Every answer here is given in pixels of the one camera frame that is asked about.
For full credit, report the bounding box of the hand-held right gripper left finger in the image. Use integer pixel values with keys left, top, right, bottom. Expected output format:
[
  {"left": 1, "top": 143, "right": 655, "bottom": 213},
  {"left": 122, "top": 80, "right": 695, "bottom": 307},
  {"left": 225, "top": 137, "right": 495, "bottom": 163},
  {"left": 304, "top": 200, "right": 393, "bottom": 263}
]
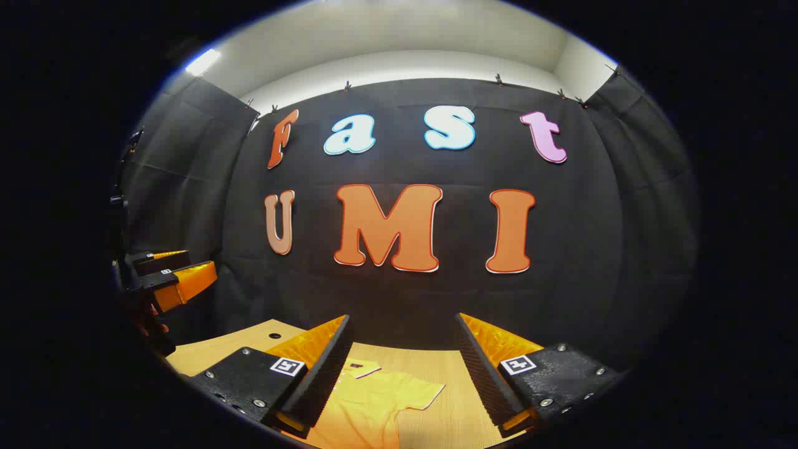
[{"left": 187, "top": 314, "right": 354, "bottom": 439}]

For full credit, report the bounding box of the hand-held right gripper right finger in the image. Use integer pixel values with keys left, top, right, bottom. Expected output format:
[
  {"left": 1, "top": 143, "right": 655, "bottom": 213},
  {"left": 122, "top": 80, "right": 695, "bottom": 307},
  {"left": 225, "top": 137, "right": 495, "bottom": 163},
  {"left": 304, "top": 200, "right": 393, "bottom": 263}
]
[{"left": 454, "top": 312, "right": 624, "bottom": 437}]

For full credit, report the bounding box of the orange T-shirt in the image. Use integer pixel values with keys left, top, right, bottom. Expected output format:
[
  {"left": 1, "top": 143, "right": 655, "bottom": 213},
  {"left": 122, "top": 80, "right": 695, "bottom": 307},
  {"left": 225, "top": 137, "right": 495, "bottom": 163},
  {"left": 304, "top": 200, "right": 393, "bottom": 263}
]
[{"left": 305, "top": 359, "right": 446, "bottom": 449}]

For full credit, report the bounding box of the ceiling light panel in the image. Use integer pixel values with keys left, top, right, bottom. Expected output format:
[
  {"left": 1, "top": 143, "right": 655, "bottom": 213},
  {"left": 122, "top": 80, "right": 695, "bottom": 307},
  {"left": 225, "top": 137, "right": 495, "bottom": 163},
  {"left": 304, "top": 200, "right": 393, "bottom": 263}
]
[{"left": 185, "top": 49, "right": 222, "bottom": 77}]

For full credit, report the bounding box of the row of small black clips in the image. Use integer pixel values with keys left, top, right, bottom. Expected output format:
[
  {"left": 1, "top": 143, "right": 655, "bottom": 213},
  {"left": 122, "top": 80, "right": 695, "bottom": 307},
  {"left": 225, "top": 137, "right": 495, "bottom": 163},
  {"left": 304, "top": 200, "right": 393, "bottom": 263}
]
[{"left": 245, "top": 62, "right": 621, "bottom": 116}]

